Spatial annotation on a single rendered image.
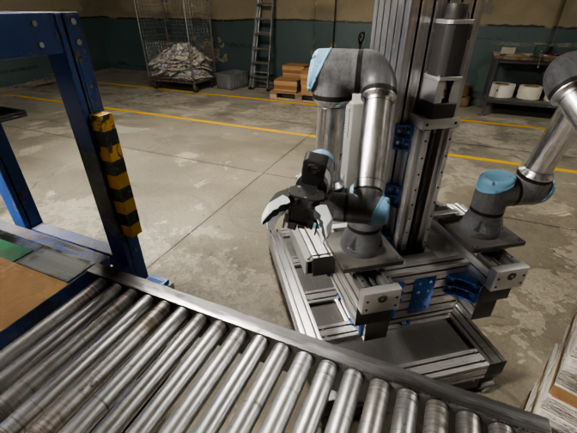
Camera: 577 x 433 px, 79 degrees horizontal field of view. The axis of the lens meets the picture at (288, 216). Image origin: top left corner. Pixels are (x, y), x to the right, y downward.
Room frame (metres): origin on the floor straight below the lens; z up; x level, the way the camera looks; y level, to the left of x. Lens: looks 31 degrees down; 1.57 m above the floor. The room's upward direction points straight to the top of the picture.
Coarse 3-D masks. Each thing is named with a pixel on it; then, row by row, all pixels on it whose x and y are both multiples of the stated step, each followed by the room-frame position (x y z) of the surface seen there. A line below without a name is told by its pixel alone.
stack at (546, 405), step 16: (576, 320) 0.78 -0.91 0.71; (576, 336) 0.67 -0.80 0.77; (560, 352) 0.76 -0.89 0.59; (576, 352) 0.60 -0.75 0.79; (560, 368) 0.64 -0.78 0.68; (576, 368) 0.59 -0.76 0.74; (544, 384) 0.71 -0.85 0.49; (560, 384) 0.60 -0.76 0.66; (576, 384) 0.58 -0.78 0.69; (528, 400) 0.82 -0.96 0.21; (544, 400) 0.60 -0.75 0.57; (560, 400) 0.59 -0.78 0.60; (544, 416) 0.59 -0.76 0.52; (560, 416) 0.57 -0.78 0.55; (576, 416) 0.55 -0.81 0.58; (560, 432) 0.56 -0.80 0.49; (576, 432) 0.54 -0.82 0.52
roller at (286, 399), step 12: (300, 360) 0.57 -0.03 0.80; (312, 360) 0.58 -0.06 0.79; (288, 372) 0.54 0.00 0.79; (300, 372) 0.54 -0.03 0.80; (288, 384) 0.51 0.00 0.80; (300, 384) 0.51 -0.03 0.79; (276, 396) 0.48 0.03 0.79; (288, 396) 0.48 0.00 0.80; (276, 408) 0.45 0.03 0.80; (288, 408) 0.45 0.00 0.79; (264, 420) 0.43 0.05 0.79; (276, 420) 0.42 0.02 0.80; (288, 420) 0.44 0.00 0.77; (264, 432) 0.40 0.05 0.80; (276, 432) 0.40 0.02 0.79
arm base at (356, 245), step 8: (344, 232) 1.04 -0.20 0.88; (352, 232) 1.00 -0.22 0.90; (360, 232) 0.98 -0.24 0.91; (368, 232) 0.98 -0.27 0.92; (376, 232) 0.99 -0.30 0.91; (344, 240) 1.01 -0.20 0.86; (352, 240) 0.99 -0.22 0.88; (360, 240) 0.98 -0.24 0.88; (368, 240) 0.98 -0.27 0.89; (376, 240) 0.98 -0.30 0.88; (344, 248) 1.00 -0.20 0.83; (352, 248) 0.98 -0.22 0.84; (360, 248) 0.97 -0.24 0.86; (368, 248) 0.97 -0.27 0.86; (376, 248) 0.97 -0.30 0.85; (352, 256) 0.97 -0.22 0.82; (360, 256) 0.96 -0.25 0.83; (368, 256) 0.96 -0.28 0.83
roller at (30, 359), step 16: (112, 288) 0.83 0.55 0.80; (96, 304) 0.77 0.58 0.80; (80, 320) 0.71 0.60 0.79; (48, 336) 0.65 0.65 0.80; (64, 336) 0.66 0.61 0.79; (32, 352) 0.59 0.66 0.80; (48, 352) 0.61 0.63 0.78; (16, 368) 0.55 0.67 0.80; (32, 368) 0.57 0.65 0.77; (0, 384) 0.51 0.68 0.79
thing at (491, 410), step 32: (128, 288) 0.84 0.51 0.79; (160, 288) 0.83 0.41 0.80; (224, 320) 0.70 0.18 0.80; (256, 320) 0.70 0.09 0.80; (320, 352) 0.59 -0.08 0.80; (352, 352) 0.59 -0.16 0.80; (416, 384) 0.50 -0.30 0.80; (448, 384) 0.50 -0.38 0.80; (480, 416) 0.43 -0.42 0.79; (512, 416) 0.43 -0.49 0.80
